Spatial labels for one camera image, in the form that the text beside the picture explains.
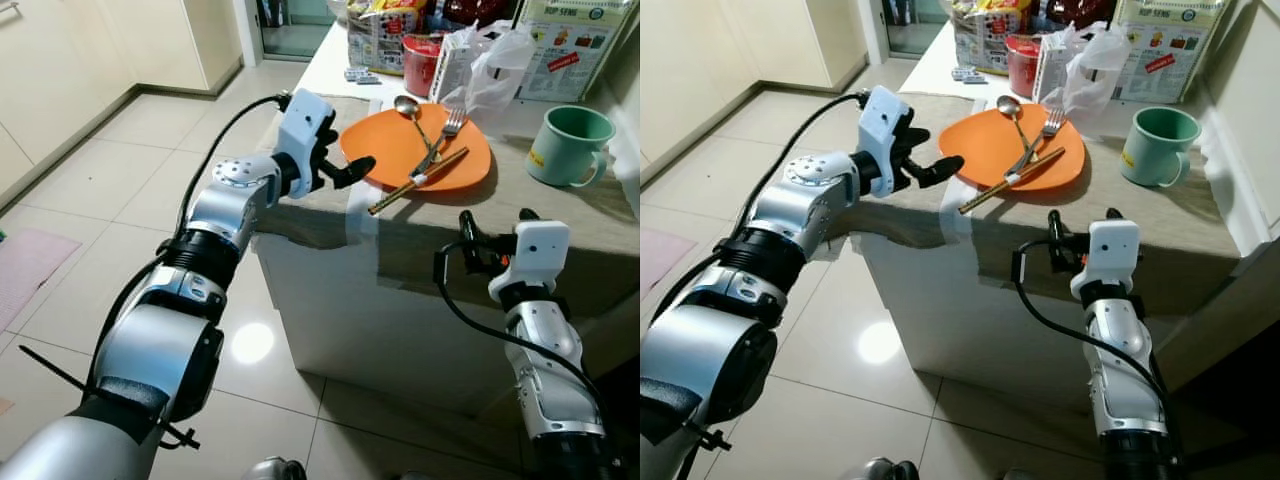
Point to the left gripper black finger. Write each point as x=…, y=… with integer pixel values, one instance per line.
x=357, y=171
x=941, y=171

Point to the brown chopstick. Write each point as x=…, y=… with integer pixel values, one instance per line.
x=996, y=196
x=406, y=197
x=400, y=192
x=990, y=192

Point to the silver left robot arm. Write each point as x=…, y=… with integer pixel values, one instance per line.
x=710, y=350
x=160, y=340

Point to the beige table cloth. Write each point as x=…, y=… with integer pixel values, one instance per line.
x=1160, y=230
x=560, y=230

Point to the orange plate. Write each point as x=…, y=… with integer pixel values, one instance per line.
x=385, y=150
x=980, y=150

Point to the green mug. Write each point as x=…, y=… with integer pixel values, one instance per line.
x=565, y=150
x=1155, y=150

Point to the metal spoon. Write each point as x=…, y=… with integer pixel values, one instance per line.
x=1008, y=105
x=406, y=105

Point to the pill blister pack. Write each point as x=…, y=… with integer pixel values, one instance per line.
x=966, y=75
x=360, y=76

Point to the metal fork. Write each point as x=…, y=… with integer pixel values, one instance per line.
x=452, y=125
x=1050, y=125

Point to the red plastic container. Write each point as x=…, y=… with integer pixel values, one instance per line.
x=1022, y=65
x=420, y=65

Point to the pink floor mat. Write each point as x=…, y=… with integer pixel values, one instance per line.
x=652, y=255
x=30, y=265

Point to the glass door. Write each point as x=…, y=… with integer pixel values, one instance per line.
x=295, y=30
x=910, y=28

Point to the colourful snack package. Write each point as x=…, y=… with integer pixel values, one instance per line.
x=375, y=35
x=975, y=35

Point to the white table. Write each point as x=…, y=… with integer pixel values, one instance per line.
x=340, y=310
x=940, y=310

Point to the clear plastic bag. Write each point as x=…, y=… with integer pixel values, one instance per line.
x=1090, y=75
x=495, y=75

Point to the printed cardboard box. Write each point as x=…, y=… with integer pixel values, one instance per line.
x=1175, y=45
x=580, y=50

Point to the dark red bag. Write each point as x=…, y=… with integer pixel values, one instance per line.
x=1075, y=12
x=470, y=12

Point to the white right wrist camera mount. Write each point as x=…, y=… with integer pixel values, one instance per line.
x=538, y=255
x=1110, y=255

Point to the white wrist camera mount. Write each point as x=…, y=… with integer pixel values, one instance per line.
x=884, y=118
x=1110, y=255
x=538, y=255
x=303, y=118

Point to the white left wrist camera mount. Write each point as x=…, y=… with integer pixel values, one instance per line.
x=884, y=118
x=303, y=118

